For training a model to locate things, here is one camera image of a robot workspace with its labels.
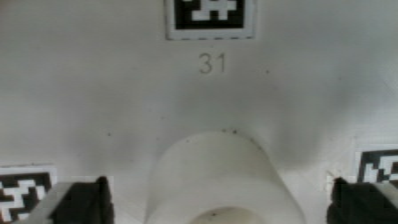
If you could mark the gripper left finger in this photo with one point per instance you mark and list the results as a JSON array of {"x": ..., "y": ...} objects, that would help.
[{"x": 78, "y": 204}]

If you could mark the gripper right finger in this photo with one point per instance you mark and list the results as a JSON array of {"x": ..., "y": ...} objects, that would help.
[{"x": 360, "y": 204}]

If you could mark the white round table top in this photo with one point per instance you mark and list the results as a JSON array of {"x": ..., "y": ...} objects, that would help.
[{"x": 111, "y": 91}]

